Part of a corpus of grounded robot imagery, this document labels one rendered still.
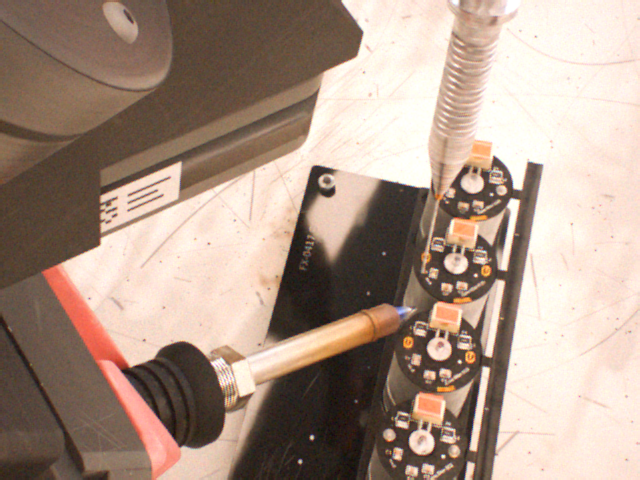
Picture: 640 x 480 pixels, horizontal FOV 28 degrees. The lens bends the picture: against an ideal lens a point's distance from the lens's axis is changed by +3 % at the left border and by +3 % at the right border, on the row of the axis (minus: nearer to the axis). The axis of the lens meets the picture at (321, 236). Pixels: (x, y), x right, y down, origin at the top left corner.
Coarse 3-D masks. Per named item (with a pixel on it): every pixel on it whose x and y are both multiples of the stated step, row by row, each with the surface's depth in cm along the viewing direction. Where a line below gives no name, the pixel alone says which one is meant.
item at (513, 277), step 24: (528, 168) 39; (528, 192) 39; (528, 216) 39; (528, 240) 38; (504, 288) 37; (504, 312) 37; (504, 336) 37; (504, 360) 36; (504, 384) 36; (480, 432) 35; (480, 456) 35
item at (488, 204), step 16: (496, 160) 39; (496, 176) 39; (432, 192) 39; (448, 192) 39; (496, 192) 39; (512, 192) 39; (448, 208) 39; (464, 208) 39; (480, 208) 39; (496, 208) 39
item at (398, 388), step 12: (432, 348) 36; (444, 348) 36; (396, 360) 37; (444, 360) 36; (396, 372) 37; (396, 384) 38; (408, 384) 37; (468, 384) 37; (384, 396) 40; (396, 396) 38; (408, 396) 37; (444, 396) 36; (456, 396) 37; (384, 408) 40; (456, 408) 38
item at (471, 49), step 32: (448, 0) 29; (480, 0) 28; (512, 0) 29; (480, 32) 29; (448, 64) 30; (480, 64) 29; (448, 96) 30; (480, 96) 30; (448, 128) 31; (448, 160) 31
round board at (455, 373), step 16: (416, 320) 37; (464, 320) 37; (400, 336) 37; (416, 336) 37; (432, 336) 37; (448, 336) 37; (464, 336) 37; (400, 352) 36; (416, 352) 36; (464, 352) 36; (480, 352) 37; (400, 368) 36; (416, 368) 36; (432, 368) 36; (448, 368) 36; (464, 368) 36; (416, 384) 36; (432, 384) 36; (448, 384) 36; (464, 384) 36
